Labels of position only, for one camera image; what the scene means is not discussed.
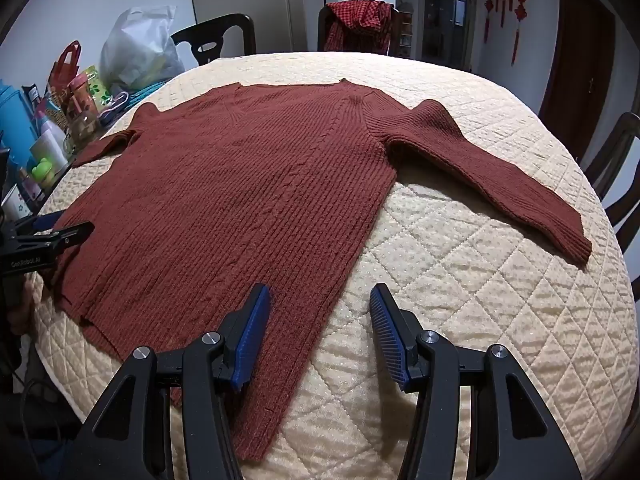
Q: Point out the white spray bottle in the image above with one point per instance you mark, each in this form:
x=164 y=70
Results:
x=50 y=122

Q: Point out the glass teapot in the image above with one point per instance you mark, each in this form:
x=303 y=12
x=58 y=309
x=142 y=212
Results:
x=85 y=130

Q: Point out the pink tumbler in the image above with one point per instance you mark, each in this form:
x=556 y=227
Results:
x=82 y=97

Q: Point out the pink and purple pouch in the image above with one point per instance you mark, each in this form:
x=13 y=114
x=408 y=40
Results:
x=115 y=107

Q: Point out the green frog toy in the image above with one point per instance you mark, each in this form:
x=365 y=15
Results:
x=44 y=170

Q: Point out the brown wooden door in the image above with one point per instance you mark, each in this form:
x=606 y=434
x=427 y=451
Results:
x=575 y=60

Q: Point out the red gift bag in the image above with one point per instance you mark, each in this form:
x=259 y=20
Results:
x=65 y=67

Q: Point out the rust red knit sweater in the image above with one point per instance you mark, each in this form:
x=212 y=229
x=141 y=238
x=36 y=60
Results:
x=240 y=185

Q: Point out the large red knot wall decoration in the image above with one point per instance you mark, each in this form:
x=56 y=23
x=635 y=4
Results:
x=520 y=0

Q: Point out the beige quilted blanket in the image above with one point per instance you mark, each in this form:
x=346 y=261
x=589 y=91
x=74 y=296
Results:
x=475 y=285

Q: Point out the dark wooden chair with cutout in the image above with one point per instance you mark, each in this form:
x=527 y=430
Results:
x=225 y=30

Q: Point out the wicker basket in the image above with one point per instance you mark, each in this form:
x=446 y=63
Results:
x=57 y=112

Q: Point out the teal woven mat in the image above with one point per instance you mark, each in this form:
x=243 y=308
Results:
x=147 y=91

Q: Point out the white plastic bag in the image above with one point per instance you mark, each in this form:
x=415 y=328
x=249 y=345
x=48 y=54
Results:
x=137 y=50

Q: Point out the green floral packet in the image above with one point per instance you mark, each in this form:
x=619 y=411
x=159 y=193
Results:
x=100 y=87

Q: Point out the glass panel door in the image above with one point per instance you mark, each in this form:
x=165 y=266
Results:
x=450 y=10

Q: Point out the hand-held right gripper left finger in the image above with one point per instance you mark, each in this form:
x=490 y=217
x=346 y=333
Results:
x=252 y=332

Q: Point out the small clear bottle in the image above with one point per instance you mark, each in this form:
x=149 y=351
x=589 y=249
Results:
x=29 y=185

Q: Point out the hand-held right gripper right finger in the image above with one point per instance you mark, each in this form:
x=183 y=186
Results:
x=387 y=332

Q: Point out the blue thermos jug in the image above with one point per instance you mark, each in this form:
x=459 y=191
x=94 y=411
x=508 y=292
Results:
x=15 y=120

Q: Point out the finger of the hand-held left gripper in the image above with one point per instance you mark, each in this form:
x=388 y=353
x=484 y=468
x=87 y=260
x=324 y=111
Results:
x=60 y=237
x=42 y=222

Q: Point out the white floral cup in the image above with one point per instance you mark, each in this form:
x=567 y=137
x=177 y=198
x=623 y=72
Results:
x=12 y=200

